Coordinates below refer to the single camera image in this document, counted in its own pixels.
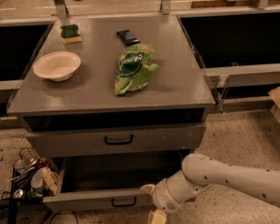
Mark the black wire dish rack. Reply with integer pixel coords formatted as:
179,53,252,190
2,147,59,224

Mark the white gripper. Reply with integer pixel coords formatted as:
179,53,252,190
140,178,185,224

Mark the green chip bag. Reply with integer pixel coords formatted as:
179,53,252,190
114,43,159,96

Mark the grey drawer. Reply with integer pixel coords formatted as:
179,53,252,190
44,149,189,212
26,123,206,158

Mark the green yellow sponge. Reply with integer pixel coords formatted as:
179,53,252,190
61,24,82,44

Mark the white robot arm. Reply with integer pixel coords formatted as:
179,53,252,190
140,153,280,224

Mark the white cup in rack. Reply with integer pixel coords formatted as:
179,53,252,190
31,167,47,189

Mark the black cable on floor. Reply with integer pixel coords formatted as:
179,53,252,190
46,210,78,224

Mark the grey drawer cabinet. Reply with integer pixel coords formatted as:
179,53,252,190
6,14,216,161

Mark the white paper bowl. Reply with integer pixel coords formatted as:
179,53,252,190
33,51,81,82

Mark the grey top drawer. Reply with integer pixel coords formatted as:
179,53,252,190
26,123,206,158

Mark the dark blue snack packet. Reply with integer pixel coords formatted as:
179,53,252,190
117,30,140,47

